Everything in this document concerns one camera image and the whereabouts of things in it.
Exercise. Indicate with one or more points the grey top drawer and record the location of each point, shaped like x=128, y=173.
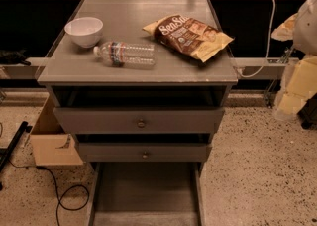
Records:
x=123, y=120

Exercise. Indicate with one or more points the black object on rail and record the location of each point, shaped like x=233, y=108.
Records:
x=13, y=57

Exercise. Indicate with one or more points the grey open bottom drawer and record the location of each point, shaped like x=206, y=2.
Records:
x=145, y=194

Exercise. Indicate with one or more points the white ceramic bowl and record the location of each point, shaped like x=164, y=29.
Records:
x=85, y=31

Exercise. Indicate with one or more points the cardboard box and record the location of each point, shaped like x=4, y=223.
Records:
x=52, y=146

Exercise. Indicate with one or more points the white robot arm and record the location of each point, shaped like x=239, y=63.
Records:
x=305, y=29

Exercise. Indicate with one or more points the black metal stand leg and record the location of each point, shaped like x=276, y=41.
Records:
x=6, y=153

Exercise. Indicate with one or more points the grey middle drawer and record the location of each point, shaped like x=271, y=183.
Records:
x=132, y=152

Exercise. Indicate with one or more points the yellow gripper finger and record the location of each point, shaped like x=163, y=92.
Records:
x=298, y=85
x=284, y=31

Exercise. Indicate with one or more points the clear plastic water bottle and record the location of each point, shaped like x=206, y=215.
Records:
x=121, y=54

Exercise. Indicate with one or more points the grey drawer cabinet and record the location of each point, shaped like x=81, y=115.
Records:
x=140, y=86

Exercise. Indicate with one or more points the brown yellow chip bag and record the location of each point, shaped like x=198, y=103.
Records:
x=188, y=36

